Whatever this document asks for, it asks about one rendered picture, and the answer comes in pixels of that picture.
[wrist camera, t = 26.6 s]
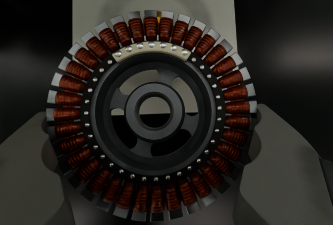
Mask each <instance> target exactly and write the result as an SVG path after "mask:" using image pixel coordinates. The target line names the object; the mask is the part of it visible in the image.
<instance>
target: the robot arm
mask: <svg viewBox="0 0 333 225"><path fill-rule="evenodd" d="M251 118H257V125H256V126H255V128H254V131H252V132H253V136H252V140H251V144H250V148H249V152H248V154H249V157H250V158H251V161H252V162H250V163H249V164H247V165H246V166H245V167H244V170H243V174H242V177H241V181H240V185H239V189H238V193H237V197H236V201H235V206H234V210H233V215H232V218H233V222H234V224H235V225H333V163H332V162H331V161H327V160H323V159H321V157H320V156H319V155H318V153H317V152H316V151H315V150H314V148H313V147H312V146H311V145H310V144H309V143H308V141H307V140H306V139H305V138H304V137H303V136H302V135H301V134H300V133H299V132H298V131H296V130H295V129H294V128H293V127H292V126H291V125H289V124H288V123H287V122H286V121H285V120H283V119H282V118H281V117H280V116H278V115H277V114H276V113H275V112H274V111H272V110H271V109H270V108H269V107H267V106H266V105H264V104H257V113H253V114H252V117H251ZM54 125H55V123H54V121H51V122H47V116H46V112H39V113H37V114H35V115H34V116H33V117H32V118H31V119H30V120H28V121H27V122H26V123H25V124H24V125H22V126H21V127H20V128H19V129H18V130H17V131H15V132H14V133H13V134H12V135H11V136H9V137H8V138H7V139H6V140H5V141H4V142H3V143H1V144H0V225H75V220H74V216H73V211H72V207H71V203H70V201H69V198H68V196H67V193H66V191H65V188H64V186H63V183H62V181H61V178H60V176H59V175H58V174H57V173H55V172H54V171H55V169H56V167H57V165H58V159H57V156H56V153H55V151H54V148H53V146H52V143H53V141H54V140H50V138H49V135H48V132H47V126H54Z"/></svg>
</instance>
